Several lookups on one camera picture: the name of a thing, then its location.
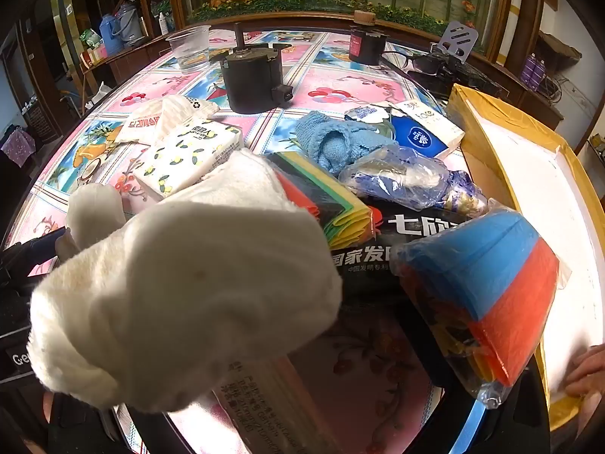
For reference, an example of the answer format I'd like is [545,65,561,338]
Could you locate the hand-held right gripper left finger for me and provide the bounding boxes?
[45,390,143,454]

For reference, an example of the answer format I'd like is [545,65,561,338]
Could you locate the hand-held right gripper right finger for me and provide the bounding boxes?
[396,312,551,454]

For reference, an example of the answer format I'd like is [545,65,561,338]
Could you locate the blue and orange cloth pack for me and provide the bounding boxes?
[394,199,572,410]

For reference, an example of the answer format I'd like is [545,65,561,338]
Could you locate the white terry towel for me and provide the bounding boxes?
[28,149,343,412]

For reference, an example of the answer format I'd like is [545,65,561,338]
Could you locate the yellow cardboard box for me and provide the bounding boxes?
[447,82,605,431]

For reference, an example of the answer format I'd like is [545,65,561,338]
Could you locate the clear crinkled plastic bag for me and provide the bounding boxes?
[338,146,487,213]

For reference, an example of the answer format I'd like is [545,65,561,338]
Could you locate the blue knitted cloth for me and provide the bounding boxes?
[294,111,379,145]
[316,130,400,174]

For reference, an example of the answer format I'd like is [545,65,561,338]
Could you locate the purple cloth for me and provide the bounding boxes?
[0,125,36,166]

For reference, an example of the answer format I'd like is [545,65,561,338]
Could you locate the clear printed plastic packet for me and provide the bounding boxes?
[208,354,341,454]

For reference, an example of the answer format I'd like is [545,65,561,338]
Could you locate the white tissue pack red print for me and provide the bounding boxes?
[116,95,220,145]

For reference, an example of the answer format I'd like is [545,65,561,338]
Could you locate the lemon print tissue pack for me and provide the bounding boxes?
[133,123,244,199]

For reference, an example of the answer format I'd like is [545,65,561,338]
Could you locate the black printed packet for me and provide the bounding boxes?
[326,205,478,294]

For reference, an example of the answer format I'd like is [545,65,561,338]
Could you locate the pink and yellow carton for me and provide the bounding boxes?
[80,45,109,67]

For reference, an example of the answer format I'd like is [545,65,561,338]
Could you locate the blue thermos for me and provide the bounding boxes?
[99,13,124,55]

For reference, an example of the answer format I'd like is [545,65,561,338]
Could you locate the grey thermos jug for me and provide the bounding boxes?
[116,2,147,45]

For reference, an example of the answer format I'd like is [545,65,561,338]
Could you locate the multicoloured cloth pack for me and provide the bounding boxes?
[267,151,374,242]

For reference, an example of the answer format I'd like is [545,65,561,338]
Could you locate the clear plastic cup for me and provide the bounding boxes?
[169,26,212,74]

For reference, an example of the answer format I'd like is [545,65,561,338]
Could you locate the blue tissue pack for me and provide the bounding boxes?
[344,104,452,160]

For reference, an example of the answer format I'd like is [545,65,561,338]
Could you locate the black electric motor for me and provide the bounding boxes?
[222,23,296,114]

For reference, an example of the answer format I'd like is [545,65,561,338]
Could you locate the white beige tissue pack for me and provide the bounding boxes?
[397,99,466,147]

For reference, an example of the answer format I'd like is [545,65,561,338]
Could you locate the purple spray can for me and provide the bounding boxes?
[534,56,550,92]
[521,54,537,90]

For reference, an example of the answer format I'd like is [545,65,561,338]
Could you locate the dark wicker basket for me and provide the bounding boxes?
[539,31,582,74]

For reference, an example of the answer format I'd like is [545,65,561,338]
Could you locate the black eyeglasses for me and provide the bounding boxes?
[378,50,432,77]

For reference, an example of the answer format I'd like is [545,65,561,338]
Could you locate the black jar with cork lid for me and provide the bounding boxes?
[349,9,383,66]

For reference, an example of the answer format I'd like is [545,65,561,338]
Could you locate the tangle of cables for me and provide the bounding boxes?
[543,73,584,105]

